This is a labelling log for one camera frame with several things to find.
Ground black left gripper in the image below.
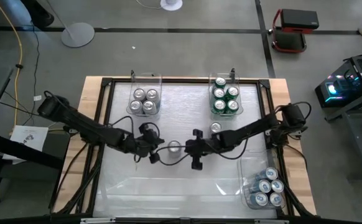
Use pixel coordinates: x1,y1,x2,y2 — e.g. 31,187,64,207
126,123,165,165

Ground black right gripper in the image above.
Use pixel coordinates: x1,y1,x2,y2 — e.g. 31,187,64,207
185,129,221,171

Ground white blue Spindrift can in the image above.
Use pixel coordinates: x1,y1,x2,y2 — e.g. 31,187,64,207
132,88,147,102
128,100,144,115
146,88,160,103
167,139,182,156
210,121,223,134
142,100,158,116

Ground white paper sheet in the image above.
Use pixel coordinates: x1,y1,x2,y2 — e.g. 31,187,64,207
2,124,49,161

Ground grey round stand base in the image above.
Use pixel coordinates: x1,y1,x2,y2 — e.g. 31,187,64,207
45,0,95,49

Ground black side desk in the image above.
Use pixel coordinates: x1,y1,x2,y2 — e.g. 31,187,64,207
0,67,64,206

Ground white round stand base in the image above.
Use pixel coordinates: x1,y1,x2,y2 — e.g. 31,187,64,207
160,0,183,12

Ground grey metal stand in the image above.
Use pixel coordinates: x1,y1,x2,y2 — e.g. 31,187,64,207
323,90,362,181

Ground person's leg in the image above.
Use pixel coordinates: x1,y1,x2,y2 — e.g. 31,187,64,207
21,0,55,28

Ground red black rolling stool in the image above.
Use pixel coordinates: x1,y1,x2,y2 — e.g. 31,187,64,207
270,8,320,54

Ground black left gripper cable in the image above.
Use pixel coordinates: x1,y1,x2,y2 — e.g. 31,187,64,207
151,145,192,166

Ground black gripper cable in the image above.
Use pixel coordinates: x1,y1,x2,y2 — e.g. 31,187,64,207
151,145,192,166
216,136,250,160

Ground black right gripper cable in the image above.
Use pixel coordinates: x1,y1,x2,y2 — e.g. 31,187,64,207
216,136,250,160

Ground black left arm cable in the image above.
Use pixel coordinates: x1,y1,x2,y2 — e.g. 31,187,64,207
108,115,135,144

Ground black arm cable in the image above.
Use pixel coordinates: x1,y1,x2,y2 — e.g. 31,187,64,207
274,101,312,122
108,115,135,144

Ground black metal table frame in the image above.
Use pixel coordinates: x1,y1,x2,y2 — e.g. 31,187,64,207
87,77,294,218

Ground black cable bundle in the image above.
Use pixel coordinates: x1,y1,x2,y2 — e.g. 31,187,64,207
49,141,106,217

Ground silver aluminium rail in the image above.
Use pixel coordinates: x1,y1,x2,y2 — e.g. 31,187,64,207
80,217,290,224

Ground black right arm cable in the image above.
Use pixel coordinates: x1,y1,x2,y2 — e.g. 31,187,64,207
274,101,312,122

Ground yellow cable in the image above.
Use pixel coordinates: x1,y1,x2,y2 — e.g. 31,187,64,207
0,0,24,128

